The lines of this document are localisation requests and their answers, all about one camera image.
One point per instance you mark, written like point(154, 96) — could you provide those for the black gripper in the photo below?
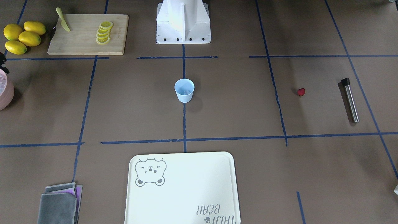
point(2, 59)

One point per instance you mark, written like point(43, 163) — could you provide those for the pink bowl of ice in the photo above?
point(7, 90)

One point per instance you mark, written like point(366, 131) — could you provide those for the light blue plastic cup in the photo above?
point(184, 89)

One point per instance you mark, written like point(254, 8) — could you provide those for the yellow lemon bottom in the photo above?
point(16, 47)

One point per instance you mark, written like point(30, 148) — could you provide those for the yellow lemon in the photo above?
point(12, 31)
point(16, 47)
point(35, 26)
point(29, 38)

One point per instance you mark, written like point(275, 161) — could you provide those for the yellow lemon top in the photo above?
point(35, 26)
point(12, 31)

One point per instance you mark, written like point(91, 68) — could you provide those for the yellow lemon middle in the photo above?
point(29, 38)

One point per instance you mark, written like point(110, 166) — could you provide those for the yellow plastic knife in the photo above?
point(63, 21)

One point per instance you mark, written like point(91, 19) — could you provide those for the wooden cutting board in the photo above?
point(81, 39)

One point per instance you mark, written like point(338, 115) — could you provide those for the lemon slices row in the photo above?
point(103, 32)

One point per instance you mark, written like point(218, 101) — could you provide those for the grey folded cloth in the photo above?
point(60, 204)

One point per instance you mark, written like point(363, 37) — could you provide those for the cream bear serving tray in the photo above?
point(182, 188)

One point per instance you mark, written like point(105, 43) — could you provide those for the red strawberry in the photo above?
point(301, 92)

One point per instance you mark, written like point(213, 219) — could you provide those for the steel muddler with black cap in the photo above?
point(350, 99)

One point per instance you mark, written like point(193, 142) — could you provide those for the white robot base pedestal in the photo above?
point(183, 22)

